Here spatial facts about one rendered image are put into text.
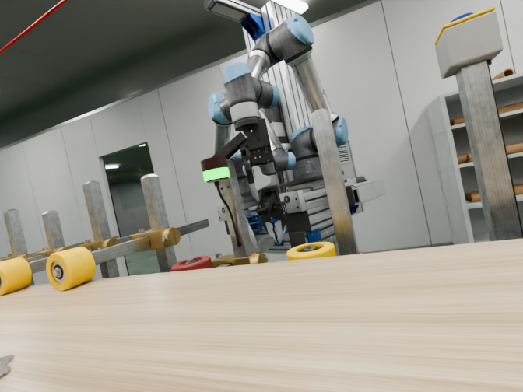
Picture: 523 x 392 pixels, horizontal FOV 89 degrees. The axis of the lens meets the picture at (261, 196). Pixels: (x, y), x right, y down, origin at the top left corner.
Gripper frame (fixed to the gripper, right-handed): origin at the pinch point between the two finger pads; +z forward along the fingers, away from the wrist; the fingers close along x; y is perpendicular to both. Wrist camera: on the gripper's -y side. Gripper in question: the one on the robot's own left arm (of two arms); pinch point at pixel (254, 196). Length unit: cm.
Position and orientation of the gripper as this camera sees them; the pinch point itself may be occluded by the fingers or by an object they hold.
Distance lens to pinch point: 72.5
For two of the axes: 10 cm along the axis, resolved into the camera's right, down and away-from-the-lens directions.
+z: 2.1, 9.8, 0.1
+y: 9.8, -2.1, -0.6
